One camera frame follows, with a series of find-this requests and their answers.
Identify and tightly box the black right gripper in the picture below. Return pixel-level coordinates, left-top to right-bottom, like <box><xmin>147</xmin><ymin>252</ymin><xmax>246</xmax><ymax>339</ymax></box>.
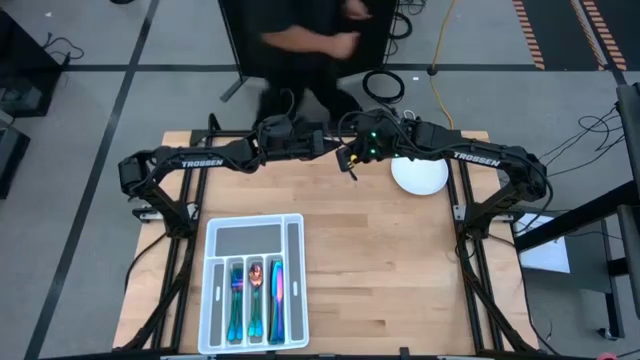
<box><xmin>335</xmin><ymin>112</ymin><xmax>416</xmax><ymax>174</ymax></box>

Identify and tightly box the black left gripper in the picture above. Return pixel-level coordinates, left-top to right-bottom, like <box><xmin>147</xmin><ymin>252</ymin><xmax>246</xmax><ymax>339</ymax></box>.
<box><xmin>259</xmin><ymin>130</ymin><xmax>347</xmax><ymax>161</ymax></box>

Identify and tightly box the white paper sheet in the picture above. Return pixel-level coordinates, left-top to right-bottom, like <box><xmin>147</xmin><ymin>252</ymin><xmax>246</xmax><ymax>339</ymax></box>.
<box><xmin>512</xmin><ymin>212</ymin><xmax>571</xmax><ymax>275</ymax></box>

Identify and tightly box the black metal rig frame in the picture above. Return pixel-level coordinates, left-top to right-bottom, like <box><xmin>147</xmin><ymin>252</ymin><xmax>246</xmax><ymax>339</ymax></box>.
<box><xmin>117</xmin><ymin>112</ymin><xmax>539</xmax><ymax>357</ymax></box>

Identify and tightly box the person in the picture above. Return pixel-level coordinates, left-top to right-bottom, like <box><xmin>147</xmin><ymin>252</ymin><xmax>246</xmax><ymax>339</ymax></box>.
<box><xmin>247</xmin><ymin>0</ymin><xmax>375</xmax><ymax>132</ymax></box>

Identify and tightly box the person's hand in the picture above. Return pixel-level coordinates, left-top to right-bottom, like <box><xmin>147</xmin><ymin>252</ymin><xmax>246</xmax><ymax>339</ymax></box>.
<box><xmin>333</xmin><ymin>32</ymin><xmax>362</xmax><ymax>60</ymax></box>
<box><xmin>344</xmin><ymin>0</ymin><xmax>374</xmax><ymax>21</ymax></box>

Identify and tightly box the white cutlery tray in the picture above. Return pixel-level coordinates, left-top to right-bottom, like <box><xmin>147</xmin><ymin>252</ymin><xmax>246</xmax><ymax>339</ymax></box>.
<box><xmin>197</xmin><ymin>213</ymin><xmax>310</xmax><ymax>356</ymax></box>

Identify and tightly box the black equipment box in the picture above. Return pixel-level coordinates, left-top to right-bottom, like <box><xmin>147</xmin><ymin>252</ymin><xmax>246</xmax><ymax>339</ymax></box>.
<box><xmin>0</xmin><ymin>123</ymin><xmax>32</xmax><ymax>200</ymax></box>

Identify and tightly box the person's forearm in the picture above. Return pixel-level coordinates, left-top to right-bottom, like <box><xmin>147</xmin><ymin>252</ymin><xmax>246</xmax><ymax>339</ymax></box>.
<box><xmin>260</xmin><ymin>25</ymin><xmax>339</xmax><ymax>55</ymax></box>

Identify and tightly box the black right camera cable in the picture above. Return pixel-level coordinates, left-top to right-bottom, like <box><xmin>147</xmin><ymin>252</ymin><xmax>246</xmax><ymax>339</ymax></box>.
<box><xmin>337</xmin><ymin>110</ymin><xmax>371</xmax><ymax>149</ymax></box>

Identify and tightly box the black folding screen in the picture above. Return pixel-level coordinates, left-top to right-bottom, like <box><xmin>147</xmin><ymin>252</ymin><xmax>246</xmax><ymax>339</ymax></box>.
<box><xmin>217</xmin><ymin>0</ymin><xmax>400</xmax><ymax>104</ymax></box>

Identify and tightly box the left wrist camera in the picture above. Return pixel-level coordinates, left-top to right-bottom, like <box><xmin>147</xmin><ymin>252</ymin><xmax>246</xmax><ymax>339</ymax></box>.
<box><xmin>262</xmin><ymin>115</ymin><xmax>296</xmax><ymax>141</ymax></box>

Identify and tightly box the white round plate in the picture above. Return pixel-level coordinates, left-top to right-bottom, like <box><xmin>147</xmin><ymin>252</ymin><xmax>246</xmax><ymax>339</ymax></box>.
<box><xmin>390</xmin><ymin>154</ymin><xmax>450</xmax><ymax>196</ymax></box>

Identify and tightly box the black cabinet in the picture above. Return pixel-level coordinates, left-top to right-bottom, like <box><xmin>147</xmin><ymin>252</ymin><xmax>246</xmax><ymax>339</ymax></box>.
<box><xmin>0</xmin><ymin>9</ymin><xmax>64</xmax><ymax>120</ymax></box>

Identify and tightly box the yellow hanging cable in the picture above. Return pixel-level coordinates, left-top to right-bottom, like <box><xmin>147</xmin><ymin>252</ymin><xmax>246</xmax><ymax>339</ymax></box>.
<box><xmin>428</xmin><ymin>0</ymin><xmax>459</xmax><ymax>130</ymax></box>

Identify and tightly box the coiled black floor cable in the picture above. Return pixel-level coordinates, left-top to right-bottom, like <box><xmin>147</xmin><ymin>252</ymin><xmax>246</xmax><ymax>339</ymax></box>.
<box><xmin>361</xmin><ymin>68</ymin><xmax>406</xmax><ymax>105</ymax></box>

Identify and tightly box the black metal stand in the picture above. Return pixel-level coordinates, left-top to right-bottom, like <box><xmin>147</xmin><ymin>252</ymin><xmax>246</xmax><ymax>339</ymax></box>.
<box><xmin>513</xmin><ymin>82</ymin><xmax>640</xmax><ymax>341</ymax></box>

